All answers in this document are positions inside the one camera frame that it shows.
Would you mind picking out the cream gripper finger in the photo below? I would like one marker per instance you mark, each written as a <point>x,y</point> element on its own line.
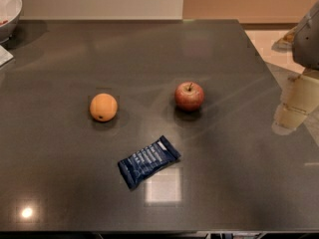
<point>299,98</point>

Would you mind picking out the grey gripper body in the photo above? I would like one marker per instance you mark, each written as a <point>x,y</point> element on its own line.
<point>307,42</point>

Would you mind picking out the red apple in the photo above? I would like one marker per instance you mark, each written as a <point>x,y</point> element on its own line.
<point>189,96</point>

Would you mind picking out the dark blue snack packet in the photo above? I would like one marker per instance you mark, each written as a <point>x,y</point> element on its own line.
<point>147,161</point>

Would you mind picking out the orange fruit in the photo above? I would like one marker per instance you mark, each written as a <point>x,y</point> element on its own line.
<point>103,107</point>

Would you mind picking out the white bowl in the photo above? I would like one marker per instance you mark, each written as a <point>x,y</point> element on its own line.
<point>10,11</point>

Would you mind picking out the white paper sheet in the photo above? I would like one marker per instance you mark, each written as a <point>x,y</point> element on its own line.
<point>5,56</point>

